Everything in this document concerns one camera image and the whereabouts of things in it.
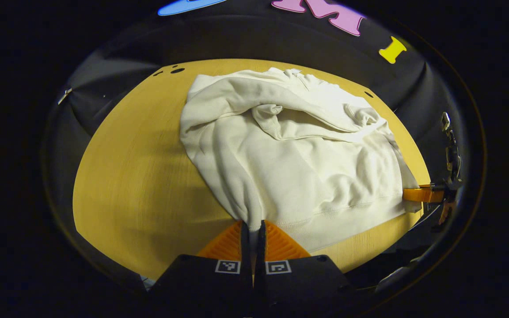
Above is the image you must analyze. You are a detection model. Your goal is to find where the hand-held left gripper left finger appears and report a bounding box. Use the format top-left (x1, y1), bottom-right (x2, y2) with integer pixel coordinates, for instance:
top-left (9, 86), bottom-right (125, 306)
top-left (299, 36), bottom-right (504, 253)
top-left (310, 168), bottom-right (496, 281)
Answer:
top-left (146, 220), bottom-right (254, 318)

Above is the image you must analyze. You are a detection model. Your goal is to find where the black backdrop cloth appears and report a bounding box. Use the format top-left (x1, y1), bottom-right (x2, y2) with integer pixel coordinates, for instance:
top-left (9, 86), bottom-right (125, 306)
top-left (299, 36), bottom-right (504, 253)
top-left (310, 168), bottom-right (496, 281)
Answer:
top-left (42, 0), bottom-right (471, 283)

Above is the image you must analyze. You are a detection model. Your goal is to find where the white sweatshirt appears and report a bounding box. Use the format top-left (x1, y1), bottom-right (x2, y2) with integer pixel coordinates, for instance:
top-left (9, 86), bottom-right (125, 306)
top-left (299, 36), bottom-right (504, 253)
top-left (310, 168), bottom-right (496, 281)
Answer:
top-left (179, 67), bottom-right (423, 253)

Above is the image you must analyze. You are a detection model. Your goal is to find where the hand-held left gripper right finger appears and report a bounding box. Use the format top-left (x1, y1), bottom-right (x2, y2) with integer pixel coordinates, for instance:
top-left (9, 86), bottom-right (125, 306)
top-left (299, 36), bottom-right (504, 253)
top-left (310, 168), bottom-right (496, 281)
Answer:
top-left (253, 220), bottom-right (361, 318)

